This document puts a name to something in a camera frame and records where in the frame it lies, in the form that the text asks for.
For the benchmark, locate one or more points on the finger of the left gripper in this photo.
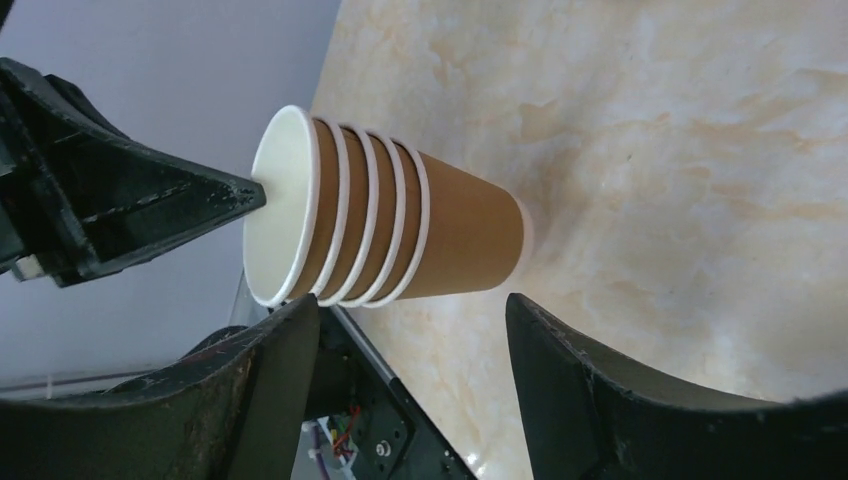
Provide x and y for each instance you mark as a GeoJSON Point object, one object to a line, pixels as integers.
{"type": "Point", "coordinates": [80, 200]}

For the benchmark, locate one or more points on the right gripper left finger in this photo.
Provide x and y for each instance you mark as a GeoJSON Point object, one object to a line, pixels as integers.
{"type": "Point", "coordinates": [231, 410]}

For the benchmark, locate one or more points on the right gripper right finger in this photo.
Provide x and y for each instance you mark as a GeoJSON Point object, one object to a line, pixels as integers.
{"type": "Point", "coordinates": [591, 412]}

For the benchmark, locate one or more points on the stack of brown paper cups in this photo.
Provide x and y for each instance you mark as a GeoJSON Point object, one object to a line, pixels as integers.
{"type": "Point", "coordinates": [359, 219]}

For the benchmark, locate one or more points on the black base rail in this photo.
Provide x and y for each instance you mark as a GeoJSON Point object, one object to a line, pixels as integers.
{"type": "Point", "coordinates": [362, 421]}

